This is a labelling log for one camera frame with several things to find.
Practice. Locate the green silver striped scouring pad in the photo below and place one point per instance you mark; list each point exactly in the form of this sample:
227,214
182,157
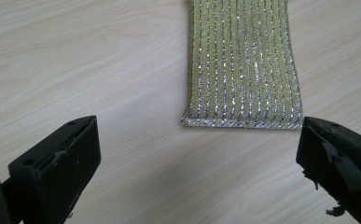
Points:
240,62

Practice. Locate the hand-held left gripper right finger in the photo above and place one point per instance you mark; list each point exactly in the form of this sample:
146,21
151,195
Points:
343,165

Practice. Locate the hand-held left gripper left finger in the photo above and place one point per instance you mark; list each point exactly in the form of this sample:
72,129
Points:
55,169

